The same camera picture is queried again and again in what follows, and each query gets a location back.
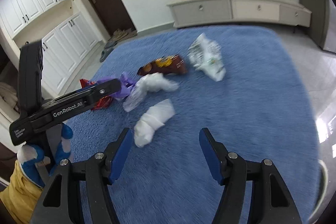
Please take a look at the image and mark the red snack bag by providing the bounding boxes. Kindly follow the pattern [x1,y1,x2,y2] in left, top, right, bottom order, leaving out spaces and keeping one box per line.
[79,79,113,111]

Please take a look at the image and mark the purple snack bag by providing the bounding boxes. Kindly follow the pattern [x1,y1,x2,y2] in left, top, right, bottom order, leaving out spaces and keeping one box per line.
[96,72,137,101]

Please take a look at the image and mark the clear white plastic bag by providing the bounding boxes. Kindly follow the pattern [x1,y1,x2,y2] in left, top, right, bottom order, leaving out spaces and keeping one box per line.
[123,73,179,112]

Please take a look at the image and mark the dark brown snack bag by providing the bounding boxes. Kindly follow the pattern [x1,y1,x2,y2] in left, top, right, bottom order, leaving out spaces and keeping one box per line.
[137,55,187,76]

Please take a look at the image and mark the white printed wrapper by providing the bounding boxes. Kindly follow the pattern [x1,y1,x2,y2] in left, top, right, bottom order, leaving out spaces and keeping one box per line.
[188,33,226,82]

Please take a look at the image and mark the white round trash bin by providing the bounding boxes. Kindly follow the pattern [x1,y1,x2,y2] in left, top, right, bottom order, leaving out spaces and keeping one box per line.
[308,160,329,223]

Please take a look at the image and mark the left blue white gloved hand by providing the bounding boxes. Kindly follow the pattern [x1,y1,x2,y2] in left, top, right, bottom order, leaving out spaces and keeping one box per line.
[17,123,74,188]

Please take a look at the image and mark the grey slipper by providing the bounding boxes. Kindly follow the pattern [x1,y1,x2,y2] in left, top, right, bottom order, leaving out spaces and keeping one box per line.
[104,40,117,49]
[100,47,114,63]

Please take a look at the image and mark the beige shoes by door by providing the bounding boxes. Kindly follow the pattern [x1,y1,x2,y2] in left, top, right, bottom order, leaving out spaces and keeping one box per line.
[110,28,137,42]

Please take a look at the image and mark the blue fluffy blanket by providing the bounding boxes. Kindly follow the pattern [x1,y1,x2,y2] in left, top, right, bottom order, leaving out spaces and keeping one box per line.
[68,26,319,223]

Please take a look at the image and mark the white low tv cabinet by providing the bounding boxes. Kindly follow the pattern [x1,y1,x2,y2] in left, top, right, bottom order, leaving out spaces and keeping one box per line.
[167,0,311,28]

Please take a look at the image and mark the white wall cabinets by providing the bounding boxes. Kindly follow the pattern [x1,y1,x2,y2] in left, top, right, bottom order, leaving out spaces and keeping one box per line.
[1,0,102,96]

